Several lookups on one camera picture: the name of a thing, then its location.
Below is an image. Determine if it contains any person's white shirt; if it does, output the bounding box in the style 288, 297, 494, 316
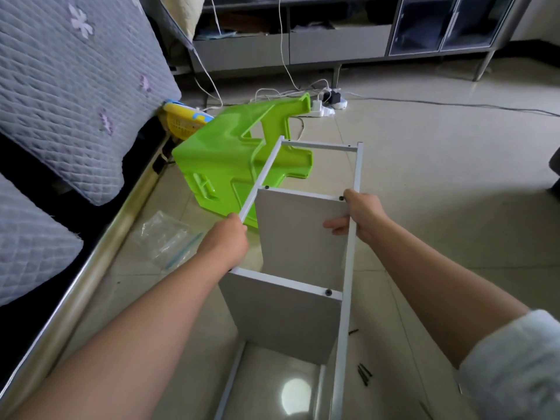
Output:
455, 309, 560, 420

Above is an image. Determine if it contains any grey textured furniture cover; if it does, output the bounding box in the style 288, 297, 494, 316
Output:
0, 0, 183, 307

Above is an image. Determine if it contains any pile of pale cloth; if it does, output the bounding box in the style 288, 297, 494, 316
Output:
157, 0, 209, 42

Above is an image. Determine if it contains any tangle of white cables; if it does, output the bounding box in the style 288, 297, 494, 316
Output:
188, 0, 347, 141

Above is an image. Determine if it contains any white wooden board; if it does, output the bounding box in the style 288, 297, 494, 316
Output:
255, 188, 351, 291
217, 267, 344, 366

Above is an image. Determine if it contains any grey marble TV cabinet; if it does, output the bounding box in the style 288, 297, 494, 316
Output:
162, 0, 535, 88

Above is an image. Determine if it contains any white metal frame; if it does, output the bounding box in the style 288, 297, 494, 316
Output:
280, 138, 365, 420
212, 135, 288, 420

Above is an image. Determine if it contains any person's left forearm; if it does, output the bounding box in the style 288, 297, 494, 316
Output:
9, 253, 220, 420

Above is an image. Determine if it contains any long dark cable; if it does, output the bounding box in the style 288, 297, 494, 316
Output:
345, 94, 560, 119

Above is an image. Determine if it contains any green plastic stool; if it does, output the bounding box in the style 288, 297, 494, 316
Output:
170, 92, 314, 230

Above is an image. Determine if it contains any white power strip with plugs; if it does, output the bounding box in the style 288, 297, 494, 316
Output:
319, 87, 348, 112

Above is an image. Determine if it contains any person's right hand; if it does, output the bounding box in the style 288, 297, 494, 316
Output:
323, 188, 393, 246

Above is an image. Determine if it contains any person's left hand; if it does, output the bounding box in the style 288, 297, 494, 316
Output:
195, 213, 251, 275

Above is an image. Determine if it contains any grey sofa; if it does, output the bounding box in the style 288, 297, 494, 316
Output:
547, 146, 560, 202

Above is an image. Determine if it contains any pile of black screws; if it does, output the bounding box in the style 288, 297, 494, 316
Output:
347, 326, 375, 387

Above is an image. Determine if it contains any yellow plastic basket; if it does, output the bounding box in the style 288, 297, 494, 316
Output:
160, 100, 217, 144

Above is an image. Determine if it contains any clear plastic screw bag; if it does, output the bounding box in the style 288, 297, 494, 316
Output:
133, 209, 207, 275

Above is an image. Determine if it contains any chrome metal base rail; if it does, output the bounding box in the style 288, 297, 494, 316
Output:
0, 139, 172, 417

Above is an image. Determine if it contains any person's right forearm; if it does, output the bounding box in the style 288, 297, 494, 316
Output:
367, 221, 530, 368

